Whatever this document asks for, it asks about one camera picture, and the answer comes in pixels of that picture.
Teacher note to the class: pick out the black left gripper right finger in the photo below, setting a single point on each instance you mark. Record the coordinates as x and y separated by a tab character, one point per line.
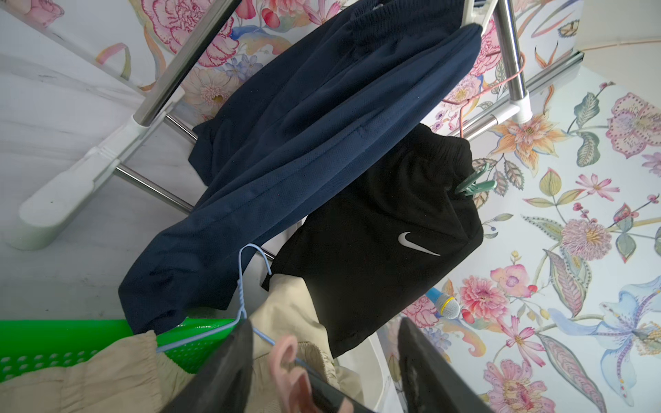
429	383

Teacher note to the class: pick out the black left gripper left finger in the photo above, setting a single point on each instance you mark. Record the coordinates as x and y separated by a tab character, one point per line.
224	382

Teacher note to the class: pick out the light blue hanger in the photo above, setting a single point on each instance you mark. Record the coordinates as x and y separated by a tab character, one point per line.
242	304

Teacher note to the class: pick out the beige shorts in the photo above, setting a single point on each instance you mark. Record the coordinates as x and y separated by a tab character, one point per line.
131	376

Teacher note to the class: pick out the navy blue shorts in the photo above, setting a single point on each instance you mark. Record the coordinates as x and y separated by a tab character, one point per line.
294	135

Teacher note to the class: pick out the black shorts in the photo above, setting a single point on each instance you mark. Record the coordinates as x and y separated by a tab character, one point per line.
387	239

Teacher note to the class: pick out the pink hanger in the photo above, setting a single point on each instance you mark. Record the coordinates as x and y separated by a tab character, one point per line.
467	102

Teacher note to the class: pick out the blue toy microphone on stand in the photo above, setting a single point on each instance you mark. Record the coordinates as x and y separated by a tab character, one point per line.
447	306

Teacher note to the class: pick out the mint green clothespin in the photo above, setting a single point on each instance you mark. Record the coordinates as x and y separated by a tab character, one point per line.
471	186

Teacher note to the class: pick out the green plastic basket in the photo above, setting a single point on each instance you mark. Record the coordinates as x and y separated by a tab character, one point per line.
32	345

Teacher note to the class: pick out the steel clothes rack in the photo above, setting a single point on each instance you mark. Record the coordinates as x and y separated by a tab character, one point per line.
46	213

